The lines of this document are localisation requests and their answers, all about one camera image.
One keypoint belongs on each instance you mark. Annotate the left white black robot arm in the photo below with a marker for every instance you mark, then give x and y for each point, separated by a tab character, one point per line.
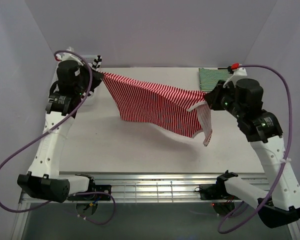
42	180

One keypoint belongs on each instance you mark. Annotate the green white striped tank top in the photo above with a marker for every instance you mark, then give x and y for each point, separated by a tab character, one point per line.
209	78

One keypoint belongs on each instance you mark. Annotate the white plastic basket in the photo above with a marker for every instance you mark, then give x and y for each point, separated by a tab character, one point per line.
90	99

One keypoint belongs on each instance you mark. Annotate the black white striped tank top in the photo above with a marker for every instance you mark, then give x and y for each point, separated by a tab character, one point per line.
96	75

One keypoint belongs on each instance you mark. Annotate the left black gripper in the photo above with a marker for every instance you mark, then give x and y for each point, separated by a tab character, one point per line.
95	76

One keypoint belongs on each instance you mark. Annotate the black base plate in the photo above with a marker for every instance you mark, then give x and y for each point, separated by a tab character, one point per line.
210	192
100	192

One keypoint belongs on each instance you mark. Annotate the aluminium rail frame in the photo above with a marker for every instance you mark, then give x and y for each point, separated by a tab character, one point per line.
147	187

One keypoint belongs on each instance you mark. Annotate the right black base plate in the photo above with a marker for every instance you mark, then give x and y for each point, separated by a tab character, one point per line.
210	192

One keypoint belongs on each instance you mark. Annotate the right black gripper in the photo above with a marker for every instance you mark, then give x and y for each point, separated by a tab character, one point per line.
212	95

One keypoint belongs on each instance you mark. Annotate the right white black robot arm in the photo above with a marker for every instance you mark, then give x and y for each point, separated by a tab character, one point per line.
243	100

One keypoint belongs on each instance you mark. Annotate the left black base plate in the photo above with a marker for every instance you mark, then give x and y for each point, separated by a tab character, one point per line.
100	192

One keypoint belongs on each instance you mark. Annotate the red white striped tank top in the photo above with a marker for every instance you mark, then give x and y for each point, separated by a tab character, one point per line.
180	111

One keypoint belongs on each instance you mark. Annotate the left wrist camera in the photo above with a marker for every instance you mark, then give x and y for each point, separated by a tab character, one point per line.
59	57

